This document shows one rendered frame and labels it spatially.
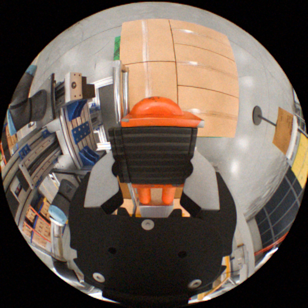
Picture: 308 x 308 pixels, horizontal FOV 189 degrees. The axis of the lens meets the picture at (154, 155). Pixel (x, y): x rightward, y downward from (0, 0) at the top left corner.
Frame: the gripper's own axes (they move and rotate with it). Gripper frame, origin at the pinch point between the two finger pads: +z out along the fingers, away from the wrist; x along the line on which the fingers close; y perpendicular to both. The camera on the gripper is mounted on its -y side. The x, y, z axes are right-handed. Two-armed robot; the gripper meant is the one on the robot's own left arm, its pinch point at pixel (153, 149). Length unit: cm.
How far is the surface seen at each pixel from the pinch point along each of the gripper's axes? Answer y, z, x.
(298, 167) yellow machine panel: 76, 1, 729
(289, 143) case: -1, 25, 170
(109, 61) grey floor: -66, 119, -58
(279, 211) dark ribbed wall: 512, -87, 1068
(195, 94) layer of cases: -10, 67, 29
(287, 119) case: -30, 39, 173
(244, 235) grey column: 99, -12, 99
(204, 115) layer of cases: 6, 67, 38
